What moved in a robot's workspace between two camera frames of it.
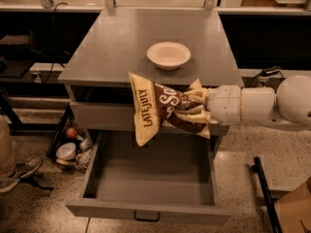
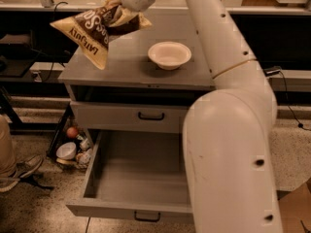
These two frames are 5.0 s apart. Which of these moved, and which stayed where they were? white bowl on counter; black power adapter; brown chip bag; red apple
Moved: brown chip bag
Stayed: red apple; black power adapter; white bowl on counter
